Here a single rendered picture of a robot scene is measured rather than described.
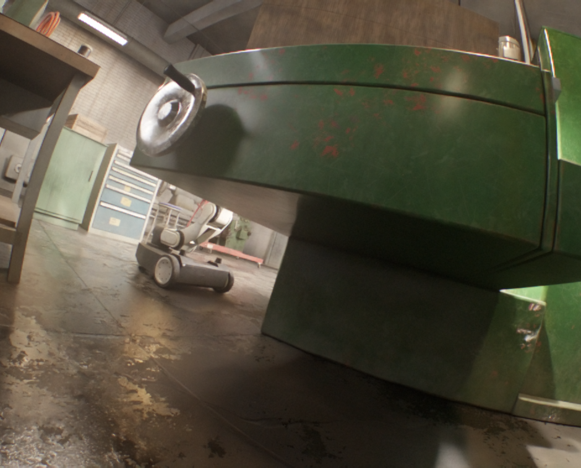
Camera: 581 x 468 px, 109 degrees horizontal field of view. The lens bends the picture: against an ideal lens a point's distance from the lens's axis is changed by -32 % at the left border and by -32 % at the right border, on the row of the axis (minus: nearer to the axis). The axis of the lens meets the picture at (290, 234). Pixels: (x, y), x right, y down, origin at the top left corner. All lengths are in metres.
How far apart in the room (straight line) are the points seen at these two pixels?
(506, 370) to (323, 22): 1.53
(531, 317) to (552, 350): 0.25
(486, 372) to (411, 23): 1.39
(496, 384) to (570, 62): 1.81
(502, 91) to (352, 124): 0.27
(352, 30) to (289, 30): 0.23
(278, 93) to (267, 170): 0.17
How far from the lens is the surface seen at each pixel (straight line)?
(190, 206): 7.68
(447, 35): 1.27
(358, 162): 0.49
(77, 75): 1.27
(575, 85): 2.07
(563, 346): 1.59
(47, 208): 3.20
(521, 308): 1.38
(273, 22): 1.23
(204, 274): 1.99
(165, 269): 1.86
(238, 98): 0.67
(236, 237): 8.77
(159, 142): 0.64
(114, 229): 3.63
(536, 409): 1.52
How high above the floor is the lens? 0.39
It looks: 4 degrees up
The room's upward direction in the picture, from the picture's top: 17 degrees clockwise
